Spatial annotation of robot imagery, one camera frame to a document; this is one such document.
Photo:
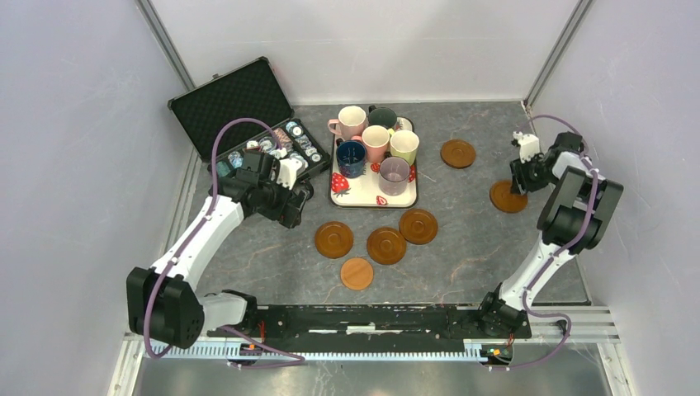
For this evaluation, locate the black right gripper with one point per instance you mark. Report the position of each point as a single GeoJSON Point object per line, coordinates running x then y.
{"type": "Point", "coordinates": [521, 184]}

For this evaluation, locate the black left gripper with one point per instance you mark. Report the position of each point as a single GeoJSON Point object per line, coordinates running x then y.
{"type": "Point", "coordinates": [288, 216]}

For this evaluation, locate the dark brown wooden coaster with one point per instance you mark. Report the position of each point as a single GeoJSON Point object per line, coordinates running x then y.
{"type": "Point", "coordinates": [334, 239]}
{"type": "Point", "coordinates": [386, 246]}
{"type": "Point", "coordinates": [504, 200]}
{"type": "Point", "coordinates": [418, 226]}
{"type": "Point", "coordinates": [458, 153]}

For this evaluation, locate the black poker chip case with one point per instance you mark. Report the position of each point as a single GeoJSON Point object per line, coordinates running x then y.
{"type": "Point", "coordinates": [246, 106]}

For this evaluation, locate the strawberry pattern white tray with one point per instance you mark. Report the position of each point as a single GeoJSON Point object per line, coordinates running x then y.
{"type": "Point", "coordinates": [364, 191]}

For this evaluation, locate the light brown wooden coaster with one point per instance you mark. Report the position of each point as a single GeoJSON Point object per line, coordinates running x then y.
{"type": "Point", "coordinates": [356, 273]}

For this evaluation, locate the purple glass mug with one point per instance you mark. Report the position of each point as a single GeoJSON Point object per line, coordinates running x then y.
{"type": "Point", "coordinates": [394, 175]}

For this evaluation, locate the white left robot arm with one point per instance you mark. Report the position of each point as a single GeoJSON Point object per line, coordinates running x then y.
{"type": "Point", "coordinates": [162, 304]}

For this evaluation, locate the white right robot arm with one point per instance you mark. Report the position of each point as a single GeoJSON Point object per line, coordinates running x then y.
{"type": "Point", "coordinates": [574, 218]}

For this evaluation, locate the pink cup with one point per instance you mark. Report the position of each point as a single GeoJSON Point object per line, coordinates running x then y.
{"type": "Point", "coordinates": [376, 139]}

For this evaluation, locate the light green cup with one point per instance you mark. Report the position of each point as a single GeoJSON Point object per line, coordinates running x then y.
{"type": "Point", "coordinates": [404, 144]}

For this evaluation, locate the dark blue mug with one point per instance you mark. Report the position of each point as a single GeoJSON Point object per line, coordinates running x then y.
{"type": "Point", "coordinates": [351, 159]}

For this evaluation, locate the dark green mug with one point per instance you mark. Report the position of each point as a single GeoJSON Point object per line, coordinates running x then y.
{"type": "Point", "coordinates": [382, 116]}

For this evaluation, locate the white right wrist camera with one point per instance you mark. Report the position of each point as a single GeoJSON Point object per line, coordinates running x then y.
{"type": "Point", "coordinates": [528, 146]}

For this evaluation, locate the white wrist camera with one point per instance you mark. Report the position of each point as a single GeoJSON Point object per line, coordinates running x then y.
{"type": "Point", "coordinates": [528, 146]}
{"type": "Point", "coordinates": [290, 168]}

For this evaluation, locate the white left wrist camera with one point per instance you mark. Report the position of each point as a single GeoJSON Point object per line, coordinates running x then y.
{"type": "Point", "coordinates": [290, 168]}

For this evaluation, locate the pink mug with handle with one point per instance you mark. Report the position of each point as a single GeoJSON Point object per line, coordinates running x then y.
{"type": "Point", "coordinates": [351, 121]}

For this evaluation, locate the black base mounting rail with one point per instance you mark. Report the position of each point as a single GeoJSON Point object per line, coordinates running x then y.
{"type": "Point", "coordinates": [378, 327]}

